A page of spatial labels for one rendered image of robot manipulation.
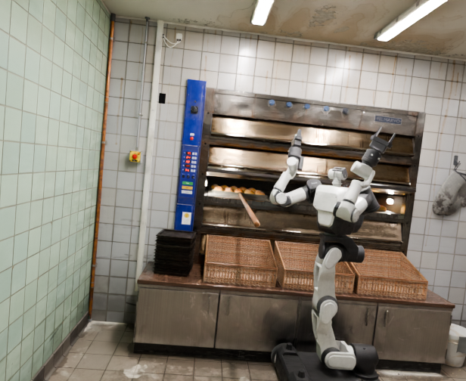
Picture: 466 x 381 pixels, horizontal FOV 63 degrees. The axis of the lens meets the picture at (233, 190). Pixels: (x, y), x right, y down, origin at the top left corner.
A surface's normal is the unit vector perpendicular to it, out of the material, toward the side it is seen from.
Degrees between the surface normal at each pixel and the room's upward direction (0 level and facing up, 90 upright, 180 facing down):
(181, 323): 90
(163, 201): 90
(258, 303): 90
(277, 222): 70
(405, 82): 90
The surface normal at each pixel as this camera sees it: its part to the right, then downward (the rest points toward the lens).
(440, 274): 0.06, 0.07
